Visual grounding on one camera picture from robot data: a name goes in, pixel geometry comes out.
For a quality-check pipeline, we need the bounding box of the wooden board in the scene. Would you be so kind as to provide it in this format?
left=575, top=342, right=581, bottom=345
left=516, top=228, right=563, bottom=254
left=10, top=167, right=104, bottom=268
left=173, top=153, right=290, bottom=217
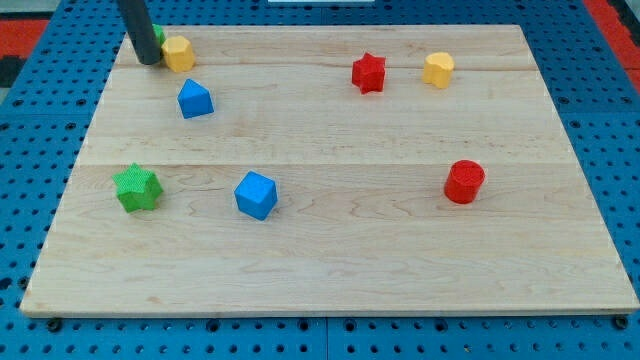
left=21, top=25, right=639, bottom=318

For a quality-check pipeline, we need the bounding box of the green block behind rod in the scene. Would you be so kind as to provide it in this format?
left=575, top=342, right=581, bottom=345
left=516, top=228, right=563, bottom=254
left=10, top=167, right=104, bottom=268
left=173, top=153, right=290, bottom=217
left=152, top=23, right=166, bottom=47

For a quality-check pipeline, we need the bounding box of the red star block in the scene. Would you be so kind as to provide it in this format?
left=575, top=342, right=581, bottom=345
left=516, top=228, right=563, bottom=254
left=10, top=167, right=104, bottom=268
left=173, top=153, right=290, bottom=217
left=351, top=52, right=386, bottom=94

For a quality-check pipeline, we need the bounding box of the yellow heart block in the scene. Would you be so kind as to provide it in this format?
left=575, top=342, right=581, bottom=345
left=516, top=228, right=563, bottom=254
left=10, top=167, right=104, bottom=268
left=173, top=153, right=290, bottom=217
left=422, top=52, right=455, bottom=89

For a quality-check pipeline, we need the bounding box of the blue triangle block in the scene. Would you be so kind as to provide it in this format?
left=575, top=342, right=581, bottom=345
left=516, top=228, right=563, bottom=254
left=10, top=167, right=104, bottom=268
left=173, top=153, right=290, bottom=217
left=177, top=79, right=214, bottom=119

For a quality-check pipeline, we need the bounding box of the red cylinder block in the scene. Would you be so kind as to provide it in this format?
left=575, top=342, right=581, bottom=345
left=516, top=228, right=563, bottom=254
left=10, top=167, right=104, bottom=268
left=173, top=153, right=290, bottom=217
left=444, top=159, right=486, bottom=204

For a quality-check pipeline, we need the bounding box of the yellow hexagon block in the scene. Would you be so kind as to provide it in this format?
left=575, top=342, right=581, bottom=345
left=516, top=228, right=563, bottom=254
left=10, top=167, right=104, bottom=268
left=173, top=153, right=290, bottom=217
left=161, top=36, right=195, bottom=72

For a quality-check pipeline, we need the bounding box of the blue cube block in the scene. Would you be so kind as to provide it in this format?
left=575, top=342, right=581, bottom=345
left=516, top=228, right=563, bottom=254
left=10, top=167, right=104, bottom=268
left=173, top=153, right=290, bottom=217
left=234, top=171, right=278, bottom=221

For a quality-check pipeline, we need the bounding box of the green star block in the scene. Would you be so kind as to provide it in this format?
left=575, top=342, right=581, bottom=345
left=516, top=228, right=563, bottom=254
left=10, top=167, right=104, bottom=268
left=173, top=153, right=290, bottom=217
left=112, top=163, right=163, bottom=213

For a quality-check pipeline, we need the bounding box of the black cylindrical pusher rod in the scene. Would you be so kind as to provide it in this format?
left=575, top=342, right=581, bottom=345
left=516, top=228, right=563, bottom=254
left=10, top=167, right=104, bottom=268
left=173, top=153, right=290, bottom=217
left=116, top=0, right=162, bottom=65

